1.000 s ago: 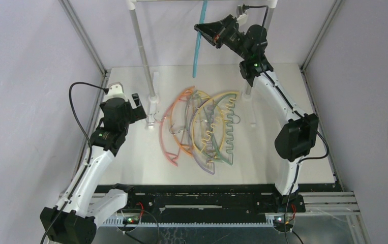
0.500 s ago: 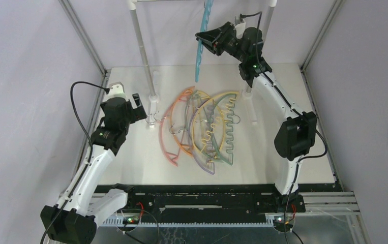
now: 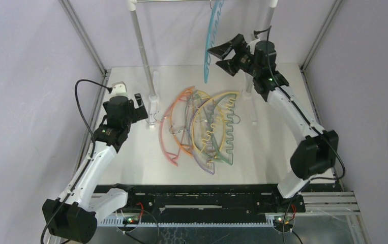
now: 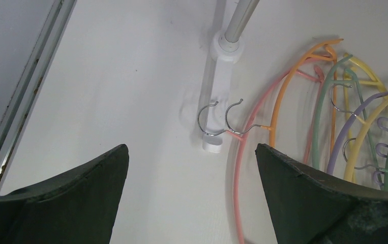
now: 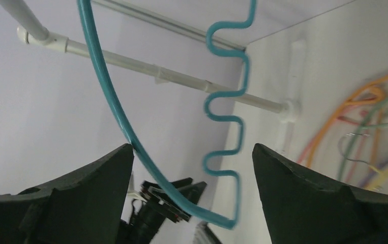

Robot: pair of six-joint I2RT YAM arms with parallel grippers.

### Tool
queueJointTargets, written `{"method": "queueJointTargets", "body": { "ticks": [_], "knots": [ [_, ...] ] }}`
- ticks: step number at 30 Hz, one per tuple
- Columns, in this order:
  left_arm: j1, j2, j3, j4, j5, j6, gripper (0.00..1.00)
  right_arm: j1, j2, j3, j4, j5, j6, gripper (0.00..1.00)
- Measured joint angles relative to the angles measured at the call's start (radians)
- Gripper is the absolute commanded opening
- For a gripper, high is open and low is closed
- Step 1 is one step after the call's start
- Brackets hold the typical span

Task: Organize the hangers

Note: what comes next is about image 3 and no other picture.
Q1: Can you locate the blue wavy hanger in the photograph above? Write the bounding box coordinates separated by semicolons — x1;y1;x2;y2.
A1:
203;1;224;84

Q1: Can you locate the green wavy hanger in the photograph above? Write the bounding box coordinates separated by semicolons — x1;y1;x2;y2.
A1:
210;93;241;166

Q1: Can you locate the purple wavy hanger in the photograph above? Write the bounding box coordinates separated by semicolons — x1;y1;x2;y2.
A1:
184;90;216;175

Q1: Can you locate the yellow wavy hanger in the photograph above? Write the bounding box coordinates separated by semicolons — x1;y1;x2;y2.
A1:
206;91;240;161

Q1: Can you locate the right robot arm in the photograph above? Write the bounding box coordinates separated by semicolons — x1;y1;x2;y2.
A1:
207;34;339;211

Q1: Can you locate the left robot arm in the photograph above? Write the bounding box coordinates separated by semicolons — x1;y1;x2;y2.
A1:
42;93;148;243

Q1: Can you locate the white clothes rack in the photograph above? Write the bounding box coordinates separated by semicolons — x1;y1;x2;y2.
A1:
126;0;279;129

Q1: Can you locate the orange plain hanger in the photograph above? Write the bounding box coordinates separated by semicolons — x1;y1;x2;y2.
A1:
167;86;195;157

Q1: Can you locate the pink plain hanger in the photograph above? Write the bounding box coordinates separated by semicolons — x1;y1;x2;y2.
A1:
147;86;195;167

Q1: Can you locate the left circuit board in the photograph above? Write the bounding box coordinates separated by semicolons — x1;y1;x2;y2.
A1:
122;217;140;226

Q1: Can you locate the circuit board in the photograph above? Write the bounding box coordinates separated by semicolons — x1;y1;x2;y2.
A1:
122;217;140;226
273;217;292;225

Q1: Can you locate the right circuit board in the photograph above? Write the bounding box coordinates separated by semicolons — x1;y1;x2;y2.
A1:
273;217;292;225

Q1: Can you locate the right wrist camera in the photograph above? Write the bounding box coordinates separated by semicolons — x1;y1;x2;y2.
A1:
247;34;261;54

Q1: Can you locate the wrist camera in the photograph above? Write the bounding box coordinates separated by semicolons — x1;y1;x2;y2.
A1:
110;81;128;98
247;34;261;54

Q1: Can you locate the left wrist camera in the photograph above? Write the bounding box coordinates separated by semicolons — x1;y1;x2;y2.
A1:
110;81;128;98

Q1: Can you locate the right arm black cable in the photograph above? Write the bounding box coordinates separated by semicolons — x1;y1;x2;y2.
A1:
253;26;346;182

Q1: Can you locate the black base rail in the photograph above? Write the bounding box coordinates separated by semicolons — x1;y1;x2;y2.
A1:
93;183;343;225

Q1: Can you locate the aluminium frame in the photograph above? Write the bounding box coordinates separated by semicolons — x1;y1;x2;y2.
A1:
55;0;373;244

